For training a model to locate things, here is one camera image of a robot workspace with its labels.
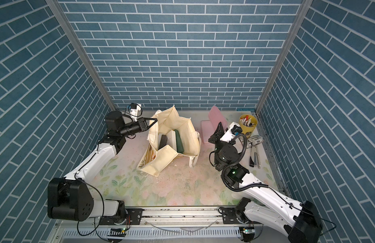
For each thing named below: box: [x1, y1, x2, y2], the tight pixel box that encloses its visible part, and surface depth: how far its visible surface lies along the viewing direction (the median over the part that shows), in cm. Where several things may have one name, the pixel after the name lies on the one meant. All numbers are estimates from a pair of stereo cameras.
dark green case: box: [174, 129, 184, 154], surface depth 97 cm
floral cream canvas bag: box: [136, 105, 201, 178], surface depth 83 cm
